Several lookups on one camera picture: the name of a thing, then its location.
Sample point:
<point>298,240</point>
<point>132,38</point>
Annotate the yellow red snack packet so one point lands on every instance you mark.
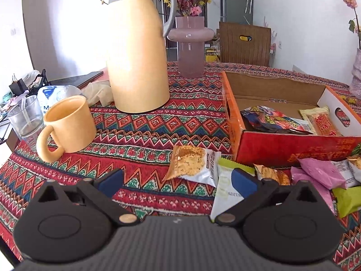
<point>319,119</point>

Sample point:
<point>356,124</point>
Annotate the dried pink roses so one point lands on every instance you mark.
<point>354,23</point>

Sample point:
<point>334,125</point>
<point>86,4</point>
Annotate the large colourful chip bag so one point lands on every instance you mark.
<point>268,120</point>

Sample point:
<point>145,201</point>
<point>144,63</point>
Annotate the cracker snack packet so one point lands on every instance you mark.
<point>195,164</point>

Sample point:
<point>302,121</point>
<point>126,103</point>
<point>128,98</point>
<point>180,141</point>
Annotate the yellow ceramic mug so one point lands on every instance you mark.
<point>69,127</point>

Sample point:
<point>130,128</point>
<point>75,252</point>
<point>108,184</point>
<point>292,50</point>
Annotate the grey refrigerator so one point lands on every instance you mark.
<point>237,11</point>

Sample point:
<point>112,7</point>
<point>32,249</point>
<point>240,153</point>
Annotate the orange cardboard snack box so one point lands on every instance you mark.
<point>241,91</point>

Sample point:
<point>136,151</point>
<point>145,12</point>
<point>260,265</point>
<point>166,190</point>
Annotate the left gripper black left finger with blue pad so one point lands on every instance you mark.
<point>98,194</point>

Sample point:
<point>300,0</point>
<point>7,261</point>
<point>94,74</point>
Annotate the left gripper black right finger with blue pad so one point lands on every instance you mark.
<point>255,192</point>

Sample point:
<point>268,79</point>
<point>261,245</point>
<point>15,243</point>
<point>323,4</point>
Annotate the textured pink ceramic vase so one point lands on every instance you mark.
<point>355,86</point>

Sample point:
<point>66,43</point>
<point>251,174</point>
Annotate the white blue plastic bag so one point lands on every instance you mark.
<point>50,95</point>

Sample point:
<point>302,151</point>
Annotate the green snack packet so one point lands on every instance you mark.
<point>348,200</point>

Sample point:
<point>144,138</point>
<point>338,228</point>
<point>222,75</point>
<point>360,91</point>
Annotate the white printed snack packet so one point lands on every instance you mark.
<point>226,194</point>

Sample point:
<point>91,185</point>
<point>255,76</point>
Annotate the brown wooden chair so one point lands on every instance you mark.
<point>245,44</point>

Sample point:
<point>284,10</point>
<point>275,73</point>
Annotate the clear drinking glass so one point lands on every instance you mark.
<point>27,120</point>

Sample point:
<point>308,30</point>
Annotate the yellow thermos jug grey handle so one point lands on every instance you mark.
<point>136,56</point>

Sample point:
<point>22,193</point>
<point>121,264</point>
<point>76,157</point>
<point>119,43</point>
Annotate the pink glass vase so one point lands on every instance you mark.
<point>190,34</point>

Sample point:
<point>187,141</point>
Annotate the pink snack packet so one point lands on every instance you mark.
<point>323,175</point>

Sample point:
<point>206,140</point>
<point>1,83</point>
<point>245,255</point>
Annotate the patterned red tablecloth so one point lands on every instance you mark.
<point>141,145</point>

